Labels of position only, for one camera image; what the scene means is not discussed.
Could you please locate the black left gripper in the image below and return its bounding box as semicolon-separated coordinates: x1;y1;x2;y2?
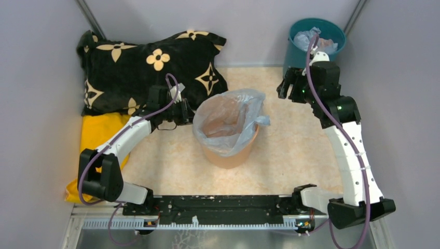
161;98;202;126

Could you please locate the light blue trash bag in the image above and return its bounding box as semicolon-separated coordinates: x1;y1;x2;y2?
192;89;270;157

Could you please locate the orange plastic bin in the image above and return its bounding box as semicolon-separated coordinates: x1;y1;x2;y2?
200;96;259;170

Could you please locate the teal plastic bin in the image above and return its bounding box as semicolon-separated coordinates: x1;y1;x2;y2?
282;18;347;75

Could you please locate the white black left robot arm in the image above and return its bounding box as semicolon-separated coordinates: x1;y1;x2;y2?
77;83;194;215

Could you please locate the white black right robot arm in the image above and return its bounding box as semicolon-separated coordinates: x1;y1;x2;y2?
277;62;396;229

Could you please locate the crumpled blue bag in bin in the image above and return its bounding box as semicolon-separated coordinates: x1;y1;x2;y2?
293;27;338;54

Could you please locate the black floral pillow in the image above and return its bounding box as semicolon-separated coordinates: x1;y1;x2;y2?
76;30;228;116

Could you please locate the yellow cloth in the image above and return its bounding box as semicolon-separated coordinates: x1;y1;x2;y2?
64;113;131;203

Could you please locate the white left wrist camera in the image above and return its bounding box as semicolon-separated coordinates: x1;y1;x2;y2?
170;83;185;103

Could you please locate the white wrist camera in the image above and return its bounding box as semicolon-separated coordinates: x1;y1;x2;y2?
170;83;185;103
302;51;330;76

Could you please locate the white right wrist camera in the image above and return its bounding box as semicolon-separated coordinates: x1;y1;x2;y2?
302;51;330;76

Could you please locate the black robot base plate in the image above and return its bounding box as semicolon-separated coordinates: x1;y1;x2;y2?
122;195;321;225

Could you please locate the aluminium frame rail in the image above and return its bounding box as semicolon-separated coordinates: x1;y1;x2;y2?
323;0;382;217

